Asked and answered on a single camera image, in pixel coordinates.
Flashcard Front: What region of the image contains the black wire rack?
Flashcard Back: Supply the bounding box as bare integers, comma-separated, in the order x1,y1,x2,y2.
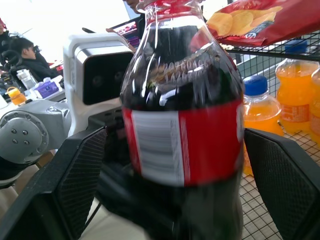
219,31,320,240

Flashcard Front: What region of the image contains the orange lidded drinking bottle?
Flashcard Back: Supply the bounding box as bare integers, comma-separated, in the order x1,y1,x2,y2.
6,86,28,106

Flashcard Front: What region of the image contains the white robot head camera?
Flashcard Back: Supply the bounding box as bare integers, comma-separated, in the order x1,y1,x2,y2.
62,33,136,137

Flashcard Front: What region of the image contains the small orange soda bottle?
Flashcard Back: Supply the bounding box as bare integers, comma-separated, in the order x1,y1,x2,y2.
242,74,285,177

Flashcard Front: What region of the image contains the seated person in black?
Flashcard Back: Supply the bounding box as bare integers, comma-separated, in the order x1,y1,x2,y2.
9,37,61,81

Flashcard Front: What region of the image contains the laptop with colourful screen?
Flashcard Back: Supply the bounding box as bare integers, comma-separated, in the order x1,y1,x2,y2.
109,20,141,49

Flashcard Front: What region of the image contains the red potato chips bag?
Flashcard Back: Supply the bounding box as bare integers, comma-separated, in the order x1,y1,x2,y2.
191,0,320,49

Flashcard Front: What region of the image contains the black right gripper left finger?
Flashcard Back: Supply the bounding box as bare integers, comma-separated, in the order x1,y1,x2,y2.
0,126,108,240

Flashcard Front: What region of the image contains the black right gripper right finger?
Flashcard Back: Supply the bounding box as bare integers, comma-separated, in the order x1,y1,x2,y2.
243,128,320,240

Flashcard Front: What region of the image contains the purple tissue box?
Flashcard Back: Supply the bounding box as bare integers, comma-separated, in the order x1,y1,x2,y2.
33,76,61,99

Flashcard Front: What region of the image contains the clear plastic water bottle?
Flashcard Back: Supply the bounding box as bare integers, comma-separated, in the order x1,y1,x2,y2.
16,69,39,91

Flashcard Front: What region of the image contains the large orange soda bottle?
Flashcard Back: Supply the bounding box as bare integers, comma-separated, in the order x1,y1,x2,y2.
275,39,320,134
309,68,320,146

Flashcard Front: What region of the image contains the cola bottle with red label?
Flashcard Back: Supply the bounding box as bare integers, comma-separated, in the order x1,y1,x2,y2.
119,0,246,240

